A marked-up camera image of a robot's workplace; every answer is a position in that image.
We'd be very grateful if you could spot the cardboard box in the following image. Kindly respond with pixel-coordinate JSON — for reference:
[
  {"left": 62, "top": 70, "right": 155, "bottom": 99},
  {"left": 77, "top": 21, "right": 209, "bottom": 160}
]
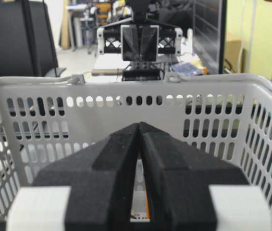
[{"left": 224, "top": 31, "right": 244, "bottom": 73}]

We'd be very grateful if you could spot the black office chair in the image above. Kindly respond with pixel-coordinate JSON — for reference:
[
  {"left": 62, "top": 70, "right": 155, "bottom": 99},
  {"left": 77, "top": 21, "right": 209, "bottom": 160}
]
[{"left": 0, "top": 0, "right": 66, "bottom": 77}]

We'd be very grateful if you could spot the white plastic shopping basket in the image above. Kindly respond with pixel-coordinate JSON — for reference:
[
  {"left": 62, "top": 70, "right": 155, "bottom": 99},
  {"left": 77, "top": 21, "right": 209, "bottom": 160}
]
[{"left": 0, "top": 74, "right": 272, "bottom": 217}]

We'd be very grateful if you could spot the blue patterned packet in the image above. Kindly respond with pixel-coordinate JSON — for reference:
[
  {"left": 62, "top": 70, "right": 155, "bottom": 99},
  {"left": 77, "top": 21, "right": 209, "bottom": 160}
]
[{"left": 171, "top": 62, "right": 207, "bottom": 76}]

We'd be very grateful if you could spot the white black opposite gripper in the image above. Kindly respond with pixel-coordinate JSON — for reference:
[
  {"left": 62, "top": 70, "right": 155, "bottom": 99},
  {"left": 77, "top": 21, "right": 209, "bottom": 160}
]
[{"left": 97, "top": 22, "right": 183, "bottom": 81}]

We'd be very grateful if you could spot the black monitor screen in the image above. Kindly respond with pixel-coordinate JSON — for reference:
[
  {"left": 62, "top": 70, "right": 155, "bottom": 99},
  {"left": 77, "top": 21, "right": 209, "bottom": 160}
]
[{"left": 192, "top": 0, "right": 227, "bottom": 75}]

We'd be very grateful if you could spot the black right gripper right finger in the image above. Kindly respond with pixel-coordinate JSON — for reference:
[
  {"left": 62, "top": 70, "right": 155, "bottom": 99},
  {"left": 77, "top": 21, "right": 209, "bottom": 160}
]
[{"left": 138, "top": 121, "right": 272, "bottom": 231}]

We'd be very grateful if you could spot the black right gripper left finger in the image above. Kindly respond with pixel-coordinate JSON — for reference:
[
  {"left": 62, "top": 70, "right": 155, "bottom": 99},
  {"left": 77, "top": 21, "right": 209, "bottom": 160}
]
[{"left": 6, "top": 122, "right": 140, "bottom": 231}]

